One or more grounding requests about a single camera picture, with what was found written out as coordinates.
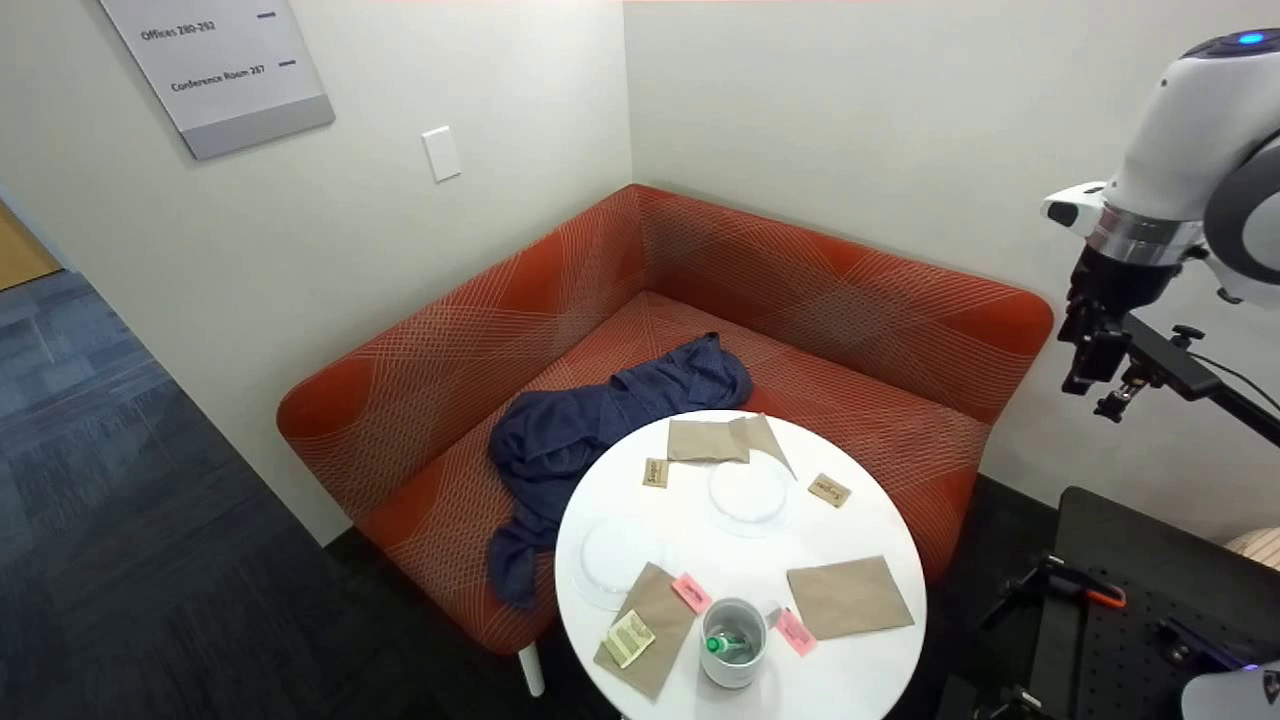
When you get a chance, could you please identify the orange corner sofa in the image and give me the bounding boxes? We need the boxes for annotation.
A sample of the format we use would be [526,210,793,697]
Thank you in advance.
[272,179,1059,699]

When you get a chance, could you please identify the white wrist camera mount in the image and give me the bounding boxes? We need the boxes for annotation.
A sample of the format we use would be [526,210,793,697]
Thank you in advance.
[1044,179,1120,239]

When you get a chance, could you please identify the folded brown napkin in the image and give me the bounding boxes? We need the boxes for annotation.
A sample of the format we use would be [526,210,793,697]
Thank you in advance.
[722,411,801,479]

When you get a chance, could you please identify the yellow-green packet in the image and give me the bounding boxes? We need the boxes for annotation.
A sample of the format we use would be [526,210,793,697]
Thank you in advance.
[594,611,658,670]

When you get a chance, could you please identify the black clamp stand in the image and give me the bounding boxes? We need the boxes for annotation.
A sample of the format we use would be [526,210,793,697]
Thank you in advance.
[977,550,1086,720]

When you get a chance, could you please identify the white wall switch plate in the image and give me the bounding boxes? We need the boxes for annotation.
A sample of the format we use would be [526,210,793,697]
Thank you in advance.
[420,121,467,189]

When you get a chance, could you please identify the white round table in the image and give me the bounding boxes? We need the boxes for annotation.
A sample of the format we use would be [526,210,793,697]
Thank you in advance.
[550,409,931,720]

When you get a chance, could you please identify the pink sweetener packet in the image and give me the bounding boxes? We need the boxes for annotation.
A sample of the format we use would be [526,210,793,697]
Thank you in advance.
[668,571,715,621]
[766,603,818,661]

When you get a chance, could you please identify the blue cloth garment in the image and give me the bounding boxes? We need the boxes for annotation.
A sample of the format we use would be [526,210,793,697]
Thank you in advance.
[478,330,754,615]

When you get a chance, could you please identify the grey wall sign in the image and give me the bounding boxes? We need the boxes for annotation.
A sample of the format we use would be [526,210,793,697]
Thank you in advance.
[90,0,340,165]

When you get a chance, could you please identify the large flat brown napkin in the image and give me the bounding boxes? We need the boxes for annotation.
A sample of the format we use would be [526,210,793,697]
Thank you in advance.
[785,550,920,645]

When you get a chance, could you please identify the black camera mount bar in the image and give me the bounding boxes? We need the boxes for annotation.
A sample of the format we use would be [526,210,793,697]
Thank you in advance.
[1090,312,1280,450]

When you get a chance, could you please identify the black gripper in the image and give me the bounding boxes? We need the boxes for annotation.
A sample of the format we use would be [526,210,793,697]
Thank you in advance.
[1059,242,1182,398]

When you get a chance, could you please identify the white paper cup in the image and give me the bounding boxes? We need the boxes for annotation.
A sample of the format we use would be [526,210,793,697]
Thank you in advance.
[695,590,776,697]

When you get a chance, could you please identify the small square brown napkin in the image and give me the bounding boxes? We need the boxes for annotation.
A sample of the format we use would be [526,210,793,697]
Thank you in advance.
[664,415,752,466]

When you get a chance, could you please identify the orange clamp handle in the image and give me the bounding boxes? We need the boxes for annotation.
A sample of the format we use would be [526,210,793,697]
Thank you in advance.
[1038,555,1130,615]

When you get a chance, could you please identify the clear plastic lid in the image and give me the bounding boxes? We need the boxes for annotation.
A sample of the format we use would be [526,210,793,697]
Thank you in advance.
[577,515,657,594]

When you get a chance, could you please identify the brown printed sugar packet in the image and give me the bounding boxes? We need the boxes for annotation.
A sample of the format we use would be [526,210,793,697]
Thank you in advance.
[803,466,855,511]

